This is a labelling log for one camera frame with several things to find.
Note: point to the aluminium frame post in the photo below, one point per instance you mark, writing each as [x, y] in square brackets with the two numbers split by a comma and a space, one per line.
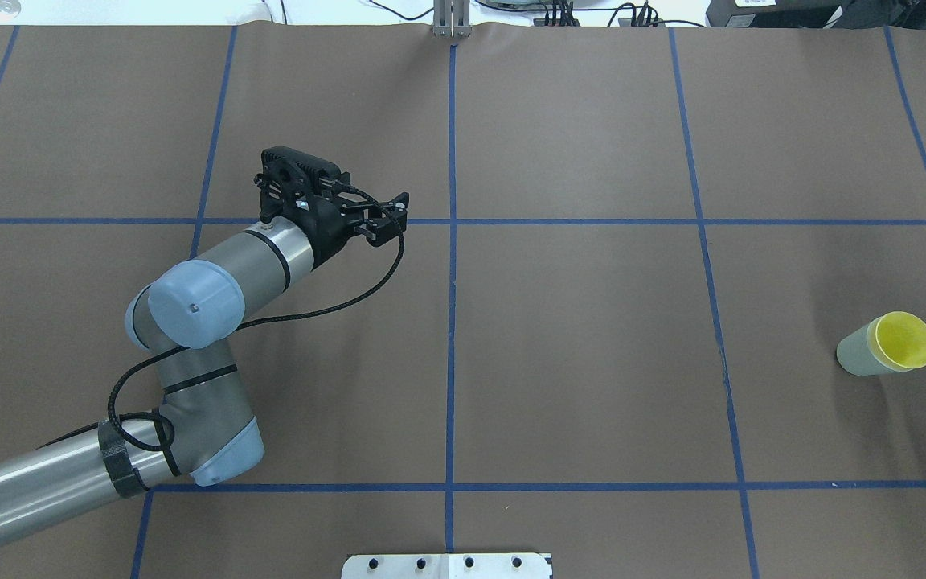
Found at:
[451, 18]

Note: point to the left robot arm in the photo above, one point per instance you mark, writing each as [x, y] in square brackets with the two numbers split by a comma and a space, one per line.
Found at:
[185, 410]

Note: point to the green plastic cup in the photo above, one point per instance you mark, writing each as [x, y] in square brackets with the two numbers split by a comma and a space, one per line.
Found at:
[859, 354]

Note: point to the yellow plastic cup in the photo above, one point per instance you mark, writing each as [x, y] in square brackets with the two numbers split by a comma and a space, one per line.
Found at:
[898, 340]

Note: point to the black box with label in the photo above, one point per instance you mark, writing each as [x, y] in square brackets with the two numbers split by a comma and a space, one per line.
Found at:
[770, 14]

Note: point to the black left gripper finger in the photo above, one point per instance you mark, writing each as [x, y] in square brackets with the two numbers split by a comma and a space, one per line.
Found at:
[383, 221]

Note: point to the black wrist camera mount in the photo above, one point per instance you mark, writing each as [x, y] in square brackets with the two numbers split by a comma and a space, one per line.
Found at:
[288, 175]

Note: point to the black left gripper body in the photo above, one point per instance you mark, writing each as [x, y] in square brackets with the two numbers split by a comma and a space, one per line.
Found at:
[329, 231]

